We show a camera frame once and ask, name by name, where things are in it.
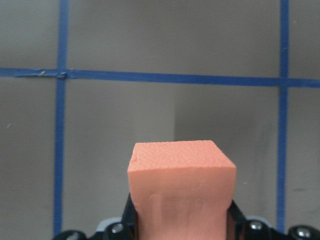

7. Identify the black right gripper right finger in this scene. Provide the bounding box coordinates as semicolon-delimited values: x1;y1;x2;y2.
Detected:
226;200;272;240

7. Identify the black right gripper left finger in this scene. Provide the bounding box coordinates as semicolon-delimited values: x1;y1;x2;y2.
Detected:
103;194;138;240

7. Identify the orange foam block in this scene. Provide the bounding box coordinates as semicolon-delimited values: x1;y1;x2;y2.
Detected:
127;140;237;240

